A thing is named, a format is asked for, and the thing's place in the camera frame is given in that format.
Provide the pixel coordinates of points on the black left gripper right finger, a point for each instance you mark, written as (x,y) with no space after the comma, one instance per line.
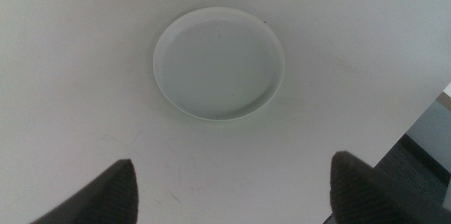
(359,196)

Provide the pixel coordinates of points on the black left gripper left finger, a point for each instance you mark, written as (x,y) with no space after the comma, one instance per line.
(109,196)

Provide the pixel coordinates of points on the white shallow bowl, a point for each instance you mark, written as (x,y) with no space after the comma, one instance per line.
(218,65)

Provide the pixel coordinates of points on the black baseboard strip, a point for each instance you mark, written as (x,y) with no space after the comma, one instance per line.
(426,158)

